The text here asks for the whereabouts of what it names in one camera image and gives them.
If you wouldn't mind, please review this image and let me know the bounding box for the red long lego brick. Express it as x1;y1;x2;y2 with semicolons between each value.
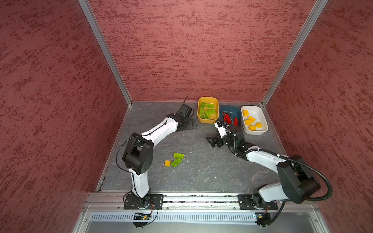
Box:
223;113;232;124

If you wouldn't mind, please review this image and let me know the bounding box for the green long lego brick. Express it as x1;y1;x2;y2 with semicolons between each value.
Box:
171;158;182;168
205;103;215;109

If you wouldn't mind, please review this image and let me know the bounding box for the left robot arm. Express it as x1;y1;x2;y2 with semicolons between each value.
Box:
122;113;197;209

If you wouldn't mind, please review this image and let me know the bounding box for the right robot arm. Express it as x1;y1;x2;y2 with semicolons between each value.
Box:
207;122;333;210

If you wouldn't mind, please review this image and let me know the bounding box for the yellow plastic bin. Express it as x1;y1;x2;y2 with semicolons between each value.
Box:
197;97;219;124

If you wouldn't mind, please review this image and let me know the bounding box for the teal plastic bin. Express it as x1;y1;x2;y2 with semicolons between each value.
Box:
219;105;241;126

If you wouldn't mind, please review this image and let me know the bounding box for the white plastic bin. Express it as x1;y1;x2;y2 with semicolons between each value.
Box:
241;105;269;136

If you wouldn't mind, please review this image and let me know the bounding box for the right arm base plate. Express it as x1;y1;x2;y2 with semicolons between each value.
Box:
237;194;278;211

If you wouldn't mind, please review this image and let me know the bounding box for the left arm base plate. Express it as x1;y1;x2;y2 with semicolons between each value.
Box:
123;193;164;210

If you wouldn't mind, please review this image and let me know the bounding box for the aluminium front rail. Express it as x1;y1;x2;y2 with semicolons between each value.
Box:
71;191;331;233

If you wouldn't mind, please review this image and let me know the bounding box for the left corner aluminium post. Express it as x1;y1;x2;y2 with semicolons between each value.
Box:
78;0;133;107

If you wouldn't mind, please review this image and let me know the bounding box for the corner aluminium post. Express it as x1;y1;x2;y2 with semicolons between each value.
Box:
78;0;133;107
261;0;328;108

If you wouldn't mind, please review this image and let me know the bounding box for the right corner aluminium post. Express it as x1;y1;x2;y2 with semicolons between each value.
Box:
261;0;328;108

